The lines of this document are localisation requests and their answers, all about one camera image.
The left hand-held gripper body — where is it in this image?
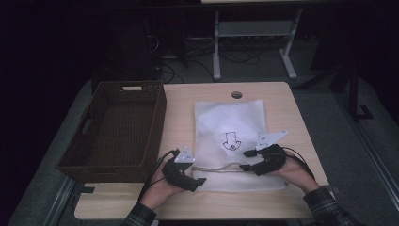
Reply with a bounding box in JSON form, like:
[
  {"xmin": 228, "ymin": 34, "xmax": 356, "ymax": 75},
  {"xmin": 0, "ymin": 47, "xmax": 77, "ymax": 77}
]
[{"xmin": 162, "ymin": 146, "xmax": 198, "ymax": 192}]

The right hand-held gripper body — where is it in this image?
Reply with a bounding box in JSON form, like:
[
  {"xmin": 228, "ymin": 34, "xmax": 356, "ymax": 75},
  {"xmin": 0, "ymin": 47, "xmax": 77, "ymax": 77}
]
[{"xmin": 250, "ymin": 130, "xmax": 288, "ymax": 177}]

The white mesh laundry bag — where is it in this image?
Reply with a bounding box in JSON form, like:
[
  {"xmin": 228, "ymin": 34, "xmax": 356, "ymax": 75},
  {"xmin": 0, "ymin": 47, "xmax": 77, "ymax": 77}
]
[{"xmin": 191, "ymin": 99, "xmax": 289, "ymax": 193}]

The brown woven basket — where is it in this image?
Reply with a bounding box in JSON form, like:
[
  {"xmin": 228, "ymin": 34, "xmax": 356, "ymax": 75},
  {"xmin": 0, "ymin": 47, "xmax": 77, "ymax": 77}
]
[{"xmin": 56, "ymin": 80, "xmax": 168, "ymax": 184}]

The person's left hand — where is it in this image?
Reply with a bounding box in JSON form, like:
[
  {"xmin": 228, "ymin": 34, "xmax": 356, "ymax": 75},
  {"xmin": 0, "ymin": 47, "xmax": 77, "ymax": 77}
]
[{"xmin": 140, "ymin": 164, "xmax": 186, "ymax": 210}]

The person's right hand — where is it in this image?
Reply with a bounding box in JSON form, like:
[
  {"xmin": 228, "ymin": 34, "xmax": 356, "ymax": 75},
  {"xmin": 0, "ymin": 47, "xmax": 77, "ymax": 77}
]
[{"xmin": 270, "ymin": 153, "xmax": 319, "ymax": 195}]

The black metal stand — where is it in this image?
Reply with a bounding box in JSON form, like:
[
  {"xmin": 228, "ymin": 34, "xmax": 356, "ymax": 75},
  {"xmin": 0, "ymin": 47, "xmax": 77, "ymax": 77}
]
[{"xmin": 295, "ymin": 62, "xmax": 375, "ymax": 121}]

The left hand-held gripper black cable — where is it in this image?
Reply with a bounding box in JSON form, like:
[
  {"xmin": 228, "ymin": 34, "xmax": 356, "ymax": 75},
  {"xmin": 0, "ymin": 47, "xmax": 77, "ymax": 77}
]
[{"xmin": 137, "ymin": 150, "xmax": 181, "ymax": 202}]

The hand-held gripper black cable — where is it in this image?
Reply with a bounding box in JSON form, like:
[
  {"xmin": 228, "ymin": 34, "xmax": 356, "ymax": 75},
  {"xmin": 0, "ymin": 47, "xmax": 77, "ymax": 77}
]
[
  {"xmin": 137, "ymin": 150, "xmax": 181, "ymax": 202},
  {"xmin": 280, "ymin": 146, "xmax": 316, "ymax": 181}
]

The right hand-held gripper black cable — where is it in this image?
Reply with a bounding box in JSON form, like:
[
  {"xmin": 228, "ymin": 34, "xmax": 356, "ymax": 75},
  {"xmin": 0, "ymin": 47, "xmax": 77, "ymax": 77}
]
[{"xmin": 280, "ymin": 146, "xmax": 316, "ymax": 181}]

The black table bracket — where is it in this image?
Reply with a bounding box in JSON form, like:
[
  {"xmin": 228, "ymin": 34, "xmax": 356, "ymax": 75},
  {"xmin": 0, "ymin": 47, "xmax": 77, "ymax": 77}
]
[{"xmin": 74, "ymin": 185, "xmax": 95, "ymax": 195}]

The tangle of black floor cables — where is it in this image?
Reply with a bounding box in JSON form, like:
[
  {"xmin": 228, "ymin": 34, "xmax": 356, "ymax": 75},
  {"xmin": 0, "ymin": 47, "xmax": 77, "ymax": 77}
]
[{"xmin": 144, "ymin": 34, "xmax": 262, "ymax": 84}]

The long metal floor rail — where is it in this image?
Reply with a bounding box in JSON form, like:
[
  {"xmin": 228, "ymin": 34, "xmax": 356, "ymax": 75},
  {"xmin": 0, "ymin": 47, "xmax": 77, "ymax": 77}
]
[{"xmin": 335, "ymin": 90, "xmax": 399, "ymax": 205}]

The short metal floor rail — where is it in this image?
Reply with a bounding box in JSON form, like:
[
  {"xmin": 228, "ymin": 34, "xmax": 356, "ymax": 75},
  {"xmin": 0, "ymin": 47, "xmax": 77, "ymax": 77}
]
[{"xmin": 43, "ymin": 177, "xmax": 76, "ymax": 226}]

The grey metal table frame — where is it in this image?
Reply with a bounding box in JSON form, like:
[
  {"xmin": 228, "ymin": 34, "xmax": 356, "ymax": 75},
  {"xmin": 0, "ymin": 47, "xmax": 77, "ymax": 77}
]
[{"xmin": 200, "ymin": 0, "xmax": 346, "ymax": 81}]

